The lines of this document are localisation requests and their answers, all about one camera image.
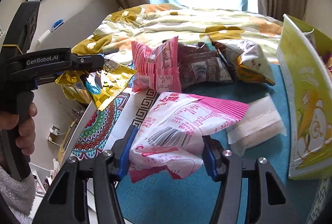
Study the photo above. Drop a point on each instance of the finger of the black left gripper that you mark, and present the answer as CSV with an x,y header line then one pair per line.
x,y
89,63

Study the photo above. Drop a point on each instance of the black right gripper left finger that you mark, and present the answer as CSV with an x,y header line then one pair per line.
x,y
66,199

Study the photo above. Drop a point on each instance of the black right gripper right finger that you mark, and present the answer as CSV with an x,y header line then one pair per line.
x,y
267,199

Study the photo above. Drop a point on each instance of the gold yellow snack bag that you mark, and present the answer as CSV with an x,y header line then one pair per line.
x,y
100,87

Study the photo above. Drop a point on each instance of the white pink snack bag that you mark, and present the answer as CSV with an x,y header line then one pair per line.
x,y
171,136

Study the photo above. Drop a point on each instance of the person's left hand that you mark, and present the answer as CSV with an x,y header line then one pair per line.
x,y
26,138

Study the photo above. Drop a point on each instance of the grey headboard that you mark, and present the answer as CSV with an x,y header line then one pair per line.
x,y
78,27

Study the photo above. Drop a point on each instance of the white blue marker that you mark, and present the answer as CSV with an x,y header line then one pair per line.
x,y
54,27

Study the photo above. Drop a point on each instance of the white fleece left sleeve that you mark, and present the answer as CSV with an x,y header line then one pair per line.
x,y
18,195

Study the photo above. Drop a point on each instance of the colourful mandala cloth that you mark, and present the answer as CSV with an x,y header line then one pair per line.
x,y
98,130

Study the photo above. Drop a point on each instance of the pink striped snack bag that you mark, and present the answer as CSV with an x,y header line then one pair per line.
x,y
156,69

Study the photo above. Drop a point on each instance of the clear wrapped white snack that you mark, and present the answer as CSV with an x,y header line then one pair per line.
x,y
260,123

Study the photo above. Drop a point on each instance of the floral quilt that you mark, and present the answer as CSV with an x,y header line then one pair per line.
x,y
151,24

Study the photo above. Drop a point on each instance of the brown snack bag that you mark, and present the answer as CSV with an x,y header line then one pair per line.
x,y
201,64

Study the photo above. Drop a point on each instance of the white orange chip bag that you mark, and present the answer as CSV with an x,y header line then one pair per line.
x,y
247,60

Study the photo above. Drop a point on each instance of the green cardboard box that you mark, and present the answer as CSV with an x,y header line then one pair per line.
x,y
301,54

